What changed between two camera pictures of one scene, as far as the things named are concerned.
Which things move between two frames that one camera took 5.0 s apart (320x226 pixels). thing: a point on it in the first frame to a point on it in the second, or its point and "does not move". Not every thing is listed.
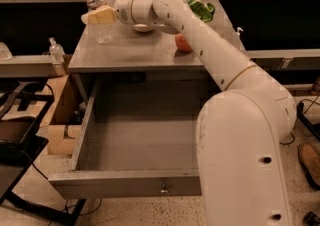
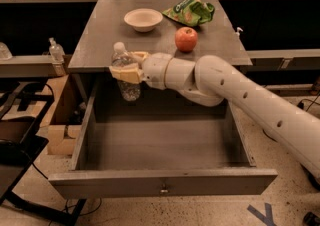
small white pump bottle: x=238 y=32 does not move
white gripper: x=123 y=8 to x=155 y=70
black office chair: x=24 y=107 does not move
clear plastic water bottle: x=103 y=33 to x=128 y=91
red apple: x=182 y=44 does not move
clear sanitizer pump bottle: x=57 y=56 does not move
